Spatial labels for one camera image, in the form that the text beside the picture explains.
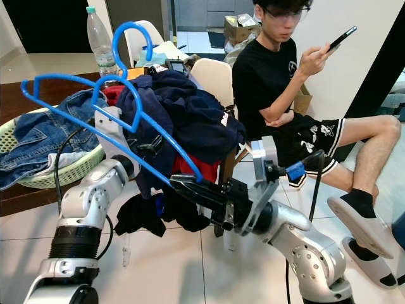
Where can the white plastic chair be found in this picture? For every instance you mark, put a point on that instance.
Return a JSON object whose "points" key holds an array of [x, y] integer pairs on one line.
{"points": [[212, 76], [136, 44]]}

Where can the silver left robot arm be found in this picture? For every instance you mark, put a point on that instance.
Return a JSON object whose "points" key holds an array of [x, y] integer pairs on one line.
{"points": [[85, 209]]}

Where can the navy blue hoodie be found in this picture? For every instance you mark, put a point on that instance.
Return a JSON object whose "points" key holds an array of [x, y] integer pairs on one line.
{"points": [[196, 114]]}

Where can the open cardboard box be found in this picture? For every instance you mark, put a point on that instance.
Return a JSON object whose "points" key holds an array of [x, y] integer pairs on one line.
{"points": [[234, 31]]}

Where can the dark smartphone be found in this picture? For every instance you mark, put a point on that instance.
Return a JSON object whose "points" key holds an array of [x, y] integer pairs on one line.
{"points": [[342, 38]]}

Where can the blue plastic hanger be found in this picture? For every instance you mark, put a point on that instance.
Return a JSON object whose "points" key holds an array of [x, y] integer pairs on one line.
{"points": [[116, 47]]}

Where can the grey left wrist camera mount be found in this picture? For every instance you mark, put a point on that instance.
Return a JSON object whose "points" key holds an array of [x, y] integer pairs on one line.
{"points": [[111, 130]]}

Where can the clear plastic water bottle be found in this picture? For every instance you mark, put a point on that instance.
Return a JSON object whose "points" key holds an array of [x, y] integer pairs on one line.
{"points": [[101, 50]]}

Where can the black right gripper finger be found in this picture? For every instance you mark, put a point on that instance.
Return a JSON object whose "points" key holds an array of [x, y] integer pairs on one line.
{"points": [[186, 182], [195, 202]]}

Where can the black handheld device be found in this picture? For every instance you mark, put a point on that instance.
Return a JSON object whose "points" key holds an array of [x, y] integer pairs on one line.
{"points": [[177, 66]]}

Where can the red garment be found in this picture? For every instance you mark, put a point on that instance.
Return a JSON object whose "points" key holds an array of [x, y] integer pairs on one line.
{"points": [[196, 168]]}

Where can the brown wooden table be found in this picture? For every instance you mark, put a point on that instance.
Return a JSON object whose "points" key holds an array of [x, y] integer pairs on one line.
{"points": [[12, 95]]}

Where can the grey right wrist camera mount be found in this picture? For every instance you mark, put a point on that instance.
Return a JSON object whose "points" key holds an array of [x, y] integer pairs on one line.
{"points": [[264, 161]]}

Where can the small cardboard box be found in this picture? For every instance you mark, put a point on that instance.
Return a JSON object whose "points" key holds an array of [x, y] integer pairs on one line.
{"points": [[302, 98]]}

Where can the orange box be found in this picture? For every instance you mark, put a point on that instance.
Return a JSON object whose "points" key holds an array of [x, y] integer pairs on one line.
{"points": [[138, 73]]}

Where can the black garment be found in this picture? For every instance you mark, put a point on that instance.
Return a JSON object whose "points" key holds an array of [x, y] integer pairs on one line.
{"points": [[139, 215]]}

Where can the blue denim jacket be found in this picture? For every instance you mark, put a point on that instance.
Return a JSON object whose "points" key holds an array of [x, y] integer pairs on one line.
{"points": [[38, 136]]}

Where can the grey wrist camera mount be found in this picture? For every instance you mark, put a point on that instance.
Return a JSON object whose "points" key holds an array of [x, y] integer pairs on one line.
{"points": [[111, 130], [264, 161]]}

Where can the white cloth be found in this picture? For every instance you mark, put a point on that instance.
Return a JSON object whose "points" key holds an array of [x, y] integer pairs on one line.
{"points": [[66, 161]]}

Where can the green plastic laundry basket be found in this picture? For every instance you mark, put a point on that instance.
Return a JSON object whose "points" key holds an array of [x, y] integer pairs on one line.
{"points": [[63, 179]]}

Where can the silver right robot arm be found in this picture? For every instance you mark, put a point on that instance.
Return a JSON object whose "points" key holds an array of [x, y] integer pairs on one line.
{"points": [[310, 253]]}

